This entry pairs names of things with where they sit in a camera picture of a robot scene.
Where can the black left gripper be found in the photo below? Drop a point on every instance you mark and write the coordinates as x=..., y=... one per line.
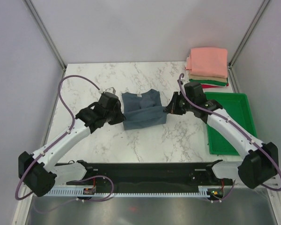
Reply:
x=120, y=118

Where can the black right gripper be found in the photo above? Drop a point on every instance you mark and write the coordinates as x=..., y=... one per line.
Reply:
x=173, y=108

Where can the blue-grey t-shirt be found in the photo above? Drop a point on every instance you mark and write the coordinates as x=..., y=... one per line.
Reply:
x=143, y=110

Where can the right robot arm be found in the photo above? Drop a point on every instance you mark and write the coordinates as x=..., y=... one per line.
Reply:
x=259, y=160

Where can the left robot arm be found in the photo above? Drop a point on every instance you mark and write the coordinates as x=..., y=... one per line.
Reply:
x=86, y=122

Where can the folded beige t-shirt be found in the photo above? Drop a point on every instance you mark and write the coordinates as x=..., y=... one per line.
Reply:
x=199, y=77

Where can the folded red t-shirt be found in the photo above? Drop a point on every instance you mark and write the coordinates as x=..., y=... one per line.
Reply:
x=208, y=86

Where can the folded green t-shirt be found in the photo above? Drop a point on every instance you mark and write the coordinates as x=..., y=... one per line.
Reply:
x=211, y=82

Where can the folded salmon pink t-shirt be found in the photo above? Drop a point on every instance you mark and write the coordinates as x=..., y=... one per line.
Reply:
x=208, y=62

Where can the green plastic tray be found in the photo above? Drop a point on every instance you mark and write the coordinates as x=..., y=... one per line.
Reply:
x=237, y=106

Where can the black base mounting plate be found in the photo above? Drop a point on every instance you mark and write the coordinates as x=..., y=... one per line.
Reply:
x=197, y=174

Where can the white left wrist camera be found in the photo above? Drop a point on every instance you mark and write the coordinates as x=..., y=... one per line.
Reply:
x=110, y=90

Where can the white slotted cable duct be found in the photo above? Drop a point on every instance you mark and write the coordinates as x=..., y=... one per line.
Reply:
x=84, y=191

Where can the right aluminium frame post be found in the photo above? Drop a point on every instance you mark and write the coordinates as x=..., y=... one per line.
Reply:
x=256, y=19

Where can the aluminium frame post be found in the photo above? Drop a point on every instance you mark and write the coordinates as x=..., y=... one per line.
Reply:
x=256, y=19
x=43, y=30

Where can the left aluminium frame post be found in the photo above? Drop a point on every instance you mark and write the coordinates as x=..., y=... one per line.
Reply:
x=43, y=30

